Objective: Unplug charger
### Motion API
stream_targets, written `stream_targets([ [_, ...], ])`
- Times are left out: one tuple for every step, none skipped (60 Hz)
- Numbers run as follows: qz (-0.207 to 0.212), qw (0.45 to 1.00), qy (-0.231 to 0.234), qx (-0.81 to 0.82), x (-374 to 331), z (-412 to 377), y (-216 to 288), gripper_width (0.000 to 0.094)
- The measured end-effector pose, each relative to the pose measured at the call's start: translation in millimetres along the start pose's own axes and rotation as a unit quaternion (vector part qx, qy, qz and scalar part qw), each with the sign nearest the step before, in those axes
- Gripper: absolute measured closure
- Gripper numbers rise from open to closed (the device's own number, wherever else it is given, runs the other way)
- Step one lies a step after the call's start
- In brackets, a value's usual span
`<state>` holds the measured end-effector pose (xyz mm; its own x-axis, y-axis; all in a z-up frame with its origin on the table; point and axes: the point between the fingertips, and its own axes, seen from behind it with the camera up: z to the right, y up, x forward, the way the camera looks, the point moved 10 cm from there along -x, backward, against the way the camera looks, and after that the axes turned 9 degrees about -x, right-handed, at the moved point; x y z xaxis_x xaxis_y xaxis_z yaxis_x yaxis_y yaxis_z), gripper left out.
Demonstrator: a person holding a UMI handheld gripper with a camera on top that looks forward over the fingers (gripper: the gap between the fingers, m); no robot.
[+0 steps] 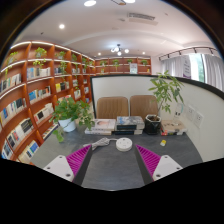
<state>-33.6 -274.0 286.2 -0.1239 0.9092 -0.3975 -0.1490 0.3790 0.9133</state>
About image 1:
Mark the thick grey marbled book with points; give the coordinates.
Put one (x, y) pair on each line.
(130, 121)

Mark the orange wooden bookshelf unit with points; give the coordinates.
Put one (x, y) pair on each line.
(23, 100)

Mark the thin white book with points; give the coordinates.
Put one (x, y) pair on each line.
(98, 132)

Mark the white poster on shelf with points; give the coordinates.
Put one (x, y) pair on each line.
(133, 68)

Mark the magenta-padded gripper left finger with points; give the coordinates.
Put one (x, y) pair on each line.
(63, 166)

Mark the round white power strip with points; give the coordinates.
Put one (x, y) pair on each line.
(124, 144)

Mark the thick dark blue book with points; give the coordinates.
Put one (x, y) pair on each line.
(128, 132)

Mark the ceiling chandelier lamp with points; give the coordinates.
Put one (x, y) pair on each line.
(118, 50)

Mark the white window curtains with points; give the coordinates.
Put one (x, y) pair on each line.
(213, 71)

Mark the leafy vine in white pot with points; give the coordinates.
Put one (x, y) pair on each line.
(68, 125)

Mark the clear acrylic sign stand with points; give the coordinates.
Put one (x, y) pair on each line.
(178, 111)

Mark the ceiling air vent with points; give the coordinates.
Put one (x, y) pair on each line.
(141, 18)

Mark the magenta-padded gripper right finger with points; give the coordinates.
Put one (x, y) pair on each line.
(163, 166)

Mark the black track light rail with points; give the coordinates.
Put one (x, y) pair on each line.
(186, 51)

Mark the tan padded chair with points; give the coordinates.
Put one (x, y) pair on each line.
(143, 106)
(112, 107)

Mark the small tree in black pot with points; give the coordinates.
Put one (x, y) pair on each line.
(152, 126)

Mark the white book with face cover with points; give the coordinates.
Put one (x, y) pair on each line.
(104, 124)

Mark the white wall socket panel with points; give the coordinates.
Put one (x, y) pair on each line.
(199, 119)
(190, 112)

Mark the red and black book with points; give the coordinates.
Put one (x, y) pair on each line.
(171, 133)

